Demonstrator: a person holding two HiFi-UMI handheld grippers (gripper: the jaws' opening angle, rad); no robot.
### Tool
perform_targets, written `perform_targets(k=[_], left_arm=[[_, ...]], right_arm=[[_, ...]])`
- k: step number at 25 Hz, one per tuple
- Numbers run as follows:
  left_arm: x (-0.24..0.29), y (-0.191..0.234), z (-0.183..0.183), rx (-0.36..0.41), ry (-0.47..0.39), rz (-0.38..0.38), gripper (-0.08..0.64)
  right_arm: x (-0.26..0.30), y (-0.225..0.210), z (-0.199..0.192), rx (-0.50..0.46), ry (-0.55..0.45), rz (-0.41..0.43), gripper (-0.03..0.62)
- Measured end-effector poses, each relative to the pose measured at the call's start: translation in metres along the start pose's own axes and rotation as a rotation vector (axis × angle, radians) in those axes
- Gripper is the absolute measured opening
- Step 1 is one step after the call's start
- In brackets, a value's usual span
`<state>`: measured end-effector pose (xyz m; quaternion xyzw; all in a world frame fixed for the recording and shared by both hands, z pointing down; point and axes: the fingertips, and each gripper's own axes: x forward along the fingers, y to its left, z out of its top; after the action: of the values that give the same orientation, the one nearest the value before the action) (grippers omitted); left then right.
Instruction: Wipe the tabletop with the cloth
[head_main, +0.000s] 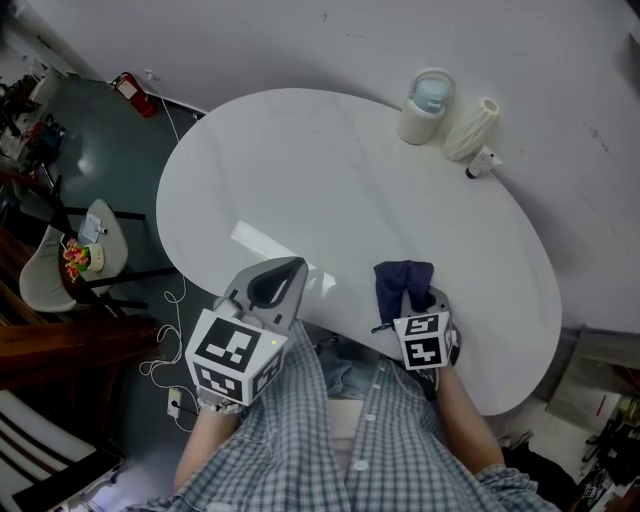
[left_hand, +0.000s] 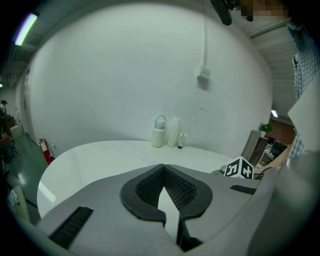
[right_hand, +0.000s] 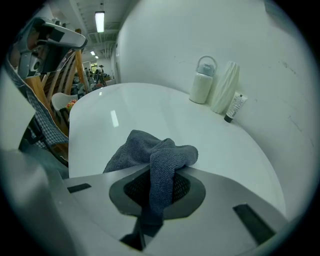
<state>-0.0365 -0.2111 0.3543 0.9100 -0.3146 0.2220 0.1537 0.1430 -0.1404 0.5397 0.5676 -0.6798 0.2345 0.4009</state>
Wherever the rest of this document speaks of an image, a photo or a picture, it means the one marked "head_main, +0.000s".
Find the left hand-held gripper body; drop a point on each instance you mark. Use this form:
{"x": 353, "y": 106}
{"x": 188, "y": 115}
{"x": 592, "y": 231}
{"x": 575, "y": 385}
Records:
{"x": 232, "y": 350}

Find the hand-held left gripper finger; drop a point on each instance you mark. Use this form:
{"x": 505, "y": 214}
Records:
{"x": 297, "y": 300}
{"x": 245, "y": 274}

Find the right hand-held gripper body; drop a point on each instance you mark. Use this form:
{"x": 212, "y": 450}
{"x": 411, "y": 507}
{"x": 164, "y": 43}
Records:
{"x": 425, "y": 345}

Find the blue cloth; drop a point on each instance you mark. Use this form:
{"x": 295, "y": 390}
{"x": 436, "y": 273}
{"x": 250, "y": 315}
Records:
{"x": 395, "y": 285}

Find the person's left forearm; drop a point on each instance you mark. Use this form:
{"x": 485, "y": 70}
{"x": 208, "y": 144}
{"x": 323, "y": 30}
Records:
{"x": 205, "y": 450}

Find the person's right forearm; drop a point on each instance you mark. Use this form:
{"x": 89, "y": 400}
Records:
{"x": 470, "y": 425}

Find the white kidney-shaped table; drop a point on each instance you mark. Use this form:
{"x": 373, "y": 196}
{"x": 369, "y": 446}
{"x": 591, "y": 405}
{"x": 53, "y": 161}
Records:
{"x": 325, "y": 190}

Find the white power strip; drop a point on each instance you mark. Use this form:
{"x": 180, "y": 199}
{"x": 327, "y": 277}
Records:
{"x": 174, "y": 401}

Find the blue jeans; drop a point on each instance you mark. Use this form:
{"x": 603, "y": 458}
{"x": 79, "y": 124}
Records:
{"x": 345, "y": 375}

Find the plaid shirt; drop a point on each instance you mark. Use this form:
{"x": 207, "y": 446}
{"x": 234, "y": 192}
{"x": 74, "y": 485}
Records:
{"x": 300, "y": 450}

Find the white tube with black cap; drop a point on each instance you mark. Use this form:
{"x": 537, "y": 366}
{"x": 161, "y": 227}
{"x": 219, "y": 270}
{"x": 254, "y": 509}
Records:
{"x": 482, "y": 162}

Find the white pot of colourful flowers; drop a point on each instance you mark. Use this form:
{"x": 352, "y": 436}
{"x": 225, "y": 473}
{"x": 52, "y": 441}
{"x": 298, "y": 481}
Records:
{"x": 87, "y": 257}

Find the white paper sheet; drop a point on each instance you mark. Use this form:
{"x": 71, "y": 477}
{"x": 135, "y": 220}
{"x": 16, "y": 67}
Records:
{"x": 91, "y": 226}

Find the white ribbed vase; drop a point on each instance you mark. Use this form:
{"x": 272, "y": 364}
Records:
{"x": 467, "y": 135}

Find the grey wooden cabinet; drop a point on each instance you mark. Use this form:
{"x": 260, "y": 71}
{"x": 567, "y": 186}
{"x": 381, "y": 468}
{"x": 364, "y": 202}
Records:
{"x": 595, "y": 370}

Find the cream bottle with blue lid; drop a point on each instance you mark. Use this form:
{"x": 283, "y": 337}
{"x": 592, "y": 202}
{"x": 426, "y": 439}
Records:
{"x": 417, "y": 125}

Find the white chair with black legs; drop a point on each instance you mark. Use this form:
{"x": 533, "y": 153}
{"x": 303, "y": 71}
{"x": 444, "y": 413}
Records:
{"x": 40, "y": 275}

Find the red fire extinguisher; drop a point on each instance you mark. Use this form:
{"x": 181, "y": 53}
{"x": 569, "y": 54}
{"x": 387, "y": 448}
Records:
{"x": 137, "y": 97}

